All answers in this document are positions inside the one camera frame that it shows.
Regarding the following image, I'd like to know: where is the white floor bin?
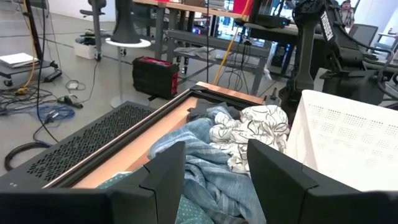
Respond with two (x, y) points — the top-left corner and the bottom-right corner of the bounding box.
(73, 36), (98, 60)

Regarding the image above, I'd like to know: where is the yellow cable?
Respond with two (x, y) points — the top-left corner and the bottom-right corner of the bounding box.
(14, 0), (37, 96)
(213, 0), (251, 85)

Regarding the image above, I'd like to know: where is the black electronics box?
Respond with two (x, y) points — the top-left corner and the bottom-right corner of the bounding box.
(254, 14), (292, 29)

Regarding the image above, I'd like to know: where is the red and black crate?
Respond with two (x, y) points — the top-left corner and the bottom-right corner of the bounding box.
(132, 55), (180, 101)

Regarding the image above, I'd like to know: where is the wooden top workbench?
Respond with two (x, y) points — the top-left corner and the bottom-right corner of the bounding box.
(133, 0), (271, 96)

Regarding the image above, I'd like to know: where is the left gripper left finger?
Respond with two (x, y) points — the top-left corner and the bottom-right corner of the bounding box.
(0, 141), (187, 224)

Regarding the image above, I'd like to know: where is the black cone-shaped object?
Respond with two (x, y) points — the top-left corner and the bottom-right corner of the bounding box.
(110, 0), (141, 44)

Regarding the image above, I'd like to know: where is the person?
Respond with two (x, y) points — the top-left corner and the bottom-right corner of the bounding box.
(340, 0), (356, 28)

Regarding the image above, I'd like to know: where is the black aluminium table frame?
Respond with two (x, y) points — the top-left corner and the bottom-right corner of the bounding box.
(42, 82), (265, 190)

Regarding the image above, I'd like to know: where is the white flat box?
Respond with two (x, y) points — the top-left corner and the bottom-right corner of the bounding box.
(0, 52), (40, 68)

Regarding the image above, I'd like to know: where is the teal dotted cloth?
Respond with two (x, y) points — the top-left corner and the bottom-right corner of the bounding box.
(96, 170), (215, 224)

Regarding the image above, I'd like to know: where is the blue cable coil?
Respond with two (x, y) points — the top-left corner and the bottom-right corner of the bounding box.
(30, 104), (76, 122)

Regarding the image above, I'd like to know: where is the white perforated plastic basket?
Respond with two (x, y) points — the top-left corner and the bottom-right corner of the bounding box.
(285, 89), (398, 192)

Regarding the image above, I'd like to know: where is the red box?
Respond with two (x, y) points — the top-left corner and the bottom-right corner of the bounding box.
(233, 0), (254, 15)

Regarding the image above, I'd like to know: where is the blue plaid cloth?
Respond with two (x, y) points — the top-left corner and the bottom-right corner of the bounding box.
(147, 105), (267, 224)

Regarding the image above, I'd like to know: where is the black cable coil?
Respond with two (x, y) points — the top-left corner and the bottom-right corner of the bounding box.
(3, 141), (52, 172)

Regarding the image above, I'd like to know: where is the white cloth with black lines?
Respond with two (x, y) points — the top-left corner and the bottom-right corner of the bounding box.
(208, 104), (290, 175)

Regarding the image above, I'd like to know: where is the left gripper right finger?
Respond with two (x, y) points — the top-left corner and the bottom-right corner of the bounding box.
(247, 139), (398, 224)

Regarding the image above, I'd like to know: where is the dark grey cloth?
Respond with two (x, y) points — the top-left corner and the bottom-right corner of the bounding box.
(186, 98), (242, 123)

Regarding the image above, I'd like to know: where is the low black wheeled cart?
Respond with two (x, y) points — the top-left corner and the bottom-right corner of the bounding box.
(0, 60), (60, 87)

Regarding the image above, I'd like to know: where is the white round pedestal stand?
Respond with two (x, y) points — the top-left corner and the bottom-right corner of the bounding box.
(104, 37), (152, 109)

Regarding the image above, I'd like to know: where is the black perforated floor panel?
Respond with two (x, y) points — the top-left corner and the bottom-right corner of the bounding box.
(0, 101), (156, 190)

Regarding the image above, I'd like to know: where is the dark desk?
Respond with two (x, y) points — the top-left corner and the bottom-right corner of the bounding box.
(244, 23), (326, 78)

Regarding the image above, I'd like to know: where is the black stand pole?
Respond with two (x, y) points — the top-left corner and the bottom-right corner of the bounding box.
(24, 0), (44, 62)

